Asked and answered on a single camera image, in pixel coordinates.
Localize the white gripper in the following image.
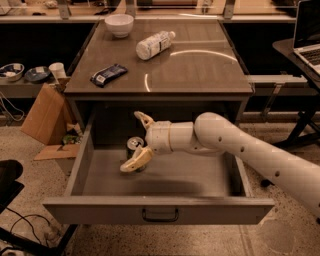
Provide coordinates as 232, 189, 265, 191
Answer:
120, 111, 195, 173

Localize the white bowl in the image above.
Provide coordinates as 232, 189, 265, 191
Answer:
105, 14, 134, 38

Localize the black chair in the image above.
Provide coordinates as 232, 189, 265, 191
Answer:
0, 159, 24, 213

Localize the dark blue snack packet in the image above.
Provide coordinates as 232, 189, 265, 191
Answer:
90, 64, 128, 88

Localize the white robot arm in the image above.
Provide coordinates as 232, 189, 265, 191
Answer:
120, 111, 320, 215

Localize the dark blue bowl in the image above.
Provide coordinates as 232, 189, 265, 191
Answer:
24, 66, 51, 83

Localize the white plastic bottle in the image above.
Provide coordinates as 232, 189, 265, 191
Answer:
136, 31, 176, 60

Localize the black side table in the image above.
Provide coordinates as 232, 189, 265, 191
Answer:
273, 39, 320, 150

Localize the white paper cup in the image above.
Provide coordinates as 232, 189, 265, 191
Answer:
49, 62, 66, 83

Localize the black drawer handle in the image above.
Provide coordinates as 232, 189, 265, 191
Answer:
141, 209, 179, 223

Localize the patterned bowl on shelf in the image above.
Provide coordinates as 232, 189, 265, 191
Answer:
0, 63, 24, 82

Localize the black floor cable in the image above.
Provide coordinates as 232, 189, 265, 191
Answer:
0, 206, 61, 248

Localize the brown cardboard box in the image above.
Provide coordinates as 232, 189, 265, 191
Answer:
21, 83, 80, 161

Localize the green soda can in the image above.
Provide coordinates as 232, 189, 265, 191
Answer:
126, 136, 144, 160

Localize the open grey top drawer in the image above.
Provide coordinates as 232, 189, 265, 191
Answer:
43, 108, 274, 225

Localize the low grey shelf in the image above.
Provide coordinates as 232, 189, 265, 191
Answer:
0, 78, 60, 99

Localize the silver laptop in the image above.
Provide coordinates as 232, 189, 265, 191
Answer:
293, 0, 320, 75

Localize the grey drawer cabinet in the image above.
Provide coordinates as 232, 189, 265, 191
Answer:
65, 19, 253, 127

